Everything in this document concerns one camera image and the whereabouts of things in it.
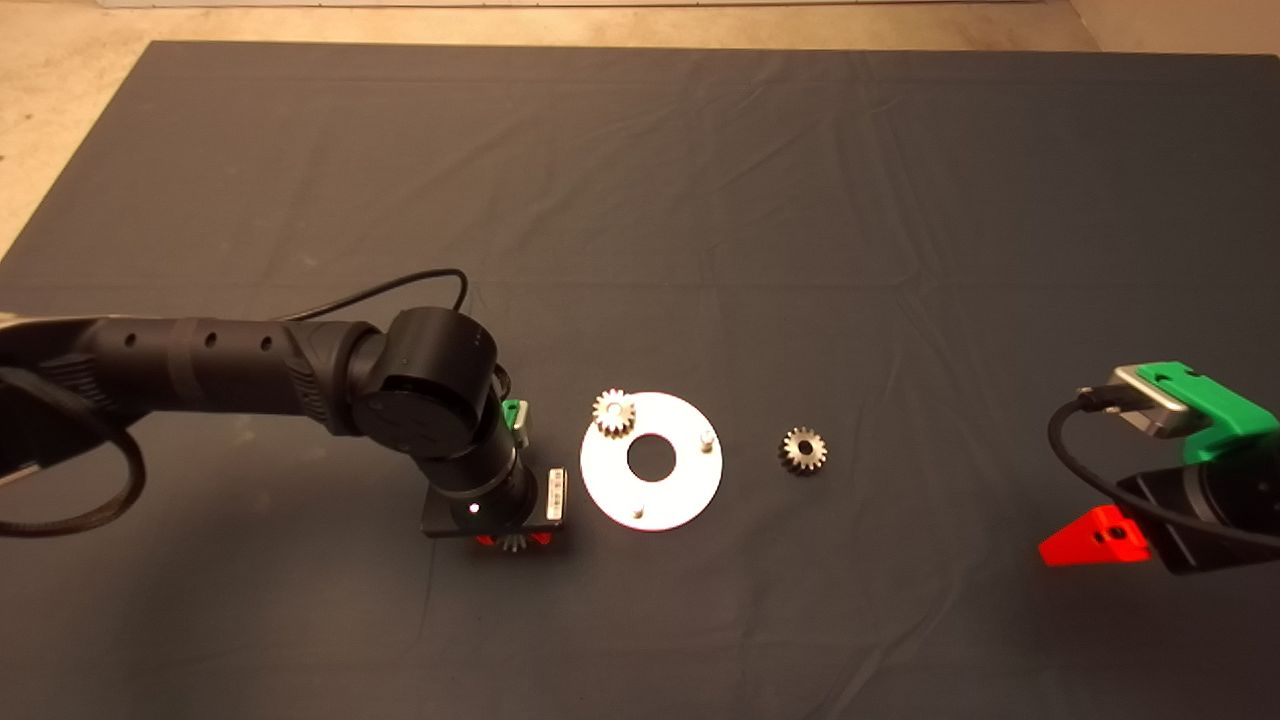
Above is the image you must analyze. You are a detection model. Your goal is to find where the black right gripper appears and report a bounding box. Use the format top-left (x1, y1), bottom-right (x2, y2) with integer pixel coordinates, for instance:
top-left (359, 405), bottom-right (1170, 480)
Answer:
top-left (1039, 463), bottom-right (1280, 576)

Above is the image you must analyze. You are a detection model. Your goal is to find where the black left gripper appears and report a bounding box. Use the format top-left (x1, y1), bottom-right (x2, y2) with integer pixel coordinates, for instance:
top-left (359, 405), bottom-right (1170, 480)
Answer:
top-left (420, 465), bottom-right (569, 548)

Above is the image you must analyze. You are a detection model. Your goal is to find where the round metal carrier plate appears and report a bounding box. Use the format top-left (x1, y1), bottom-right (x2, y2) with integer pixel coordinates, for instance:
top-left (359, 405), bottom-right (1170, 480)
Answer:
top-left (580, 391), bottom-right (724, 532)

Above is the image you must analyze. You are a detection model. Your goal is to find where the dark grey table cloth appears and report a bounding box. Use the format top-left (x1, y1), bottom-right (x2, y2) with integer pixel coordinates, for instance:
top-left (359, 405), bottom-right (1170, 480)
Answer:
top-left (0, 40), bottom-right (1280, 720)

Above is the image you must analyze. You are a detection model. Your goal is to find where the black right camera cable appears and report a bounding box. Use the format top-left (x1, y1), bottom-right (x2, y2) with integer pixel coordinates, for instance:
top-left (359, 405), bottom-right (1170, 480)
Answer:
top-left (1048, 385), bottom-right (1280, 549)

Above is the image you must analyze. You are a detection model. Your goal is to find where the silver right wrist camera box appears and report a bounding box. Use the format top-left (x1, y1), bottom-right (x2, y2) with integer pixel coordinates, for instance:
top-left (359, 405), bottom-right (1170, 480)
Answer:
top-left (1105, 365), bottom-right (1199, 441)

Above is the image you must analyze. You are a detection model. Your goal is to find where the green right camera mount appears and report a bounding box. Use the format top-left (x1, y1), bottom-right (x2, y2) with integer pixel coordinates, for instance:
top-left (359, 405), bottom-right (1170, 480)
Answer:
top-left (1140, 362), bottom-right (1280, 463)

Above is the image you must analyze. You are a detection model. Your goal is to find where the thin black left camera cable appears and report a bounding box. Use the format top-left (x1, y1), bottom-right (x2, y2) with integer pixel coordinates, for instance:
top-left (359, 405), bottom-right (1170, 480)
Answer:
top-left (275, 268), bottom-right (471, 323)

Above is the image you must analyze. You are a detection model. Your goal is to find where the braided black arm cable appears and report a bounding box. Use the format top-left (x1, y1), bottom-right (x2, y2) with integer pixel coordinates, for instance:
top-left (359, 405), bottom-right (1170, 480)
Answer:
top-left (0, 365), bottom-right (148, 539)

